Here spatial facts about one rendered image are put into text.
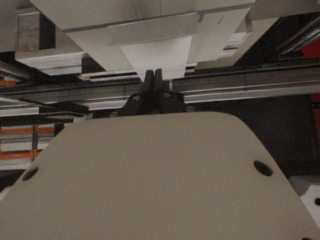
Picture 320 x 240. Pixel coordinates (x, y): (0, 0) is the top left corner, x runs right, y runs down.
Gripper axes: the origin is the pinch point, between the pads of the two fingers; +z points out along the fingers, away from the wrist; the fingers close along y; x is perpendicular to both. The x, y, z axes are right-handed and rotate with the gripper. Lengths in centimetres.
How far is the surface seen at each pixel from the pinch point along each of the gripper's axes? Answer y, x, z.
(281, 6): 24.5, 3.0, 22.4
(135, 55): -2.8, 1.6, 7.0
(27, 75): -57, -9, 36
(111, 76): -9.4, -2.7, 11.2
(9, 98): -39.4, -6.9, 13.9
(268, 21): 114, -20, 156
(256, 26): 107, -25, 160
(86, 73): -12.8, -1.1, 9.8
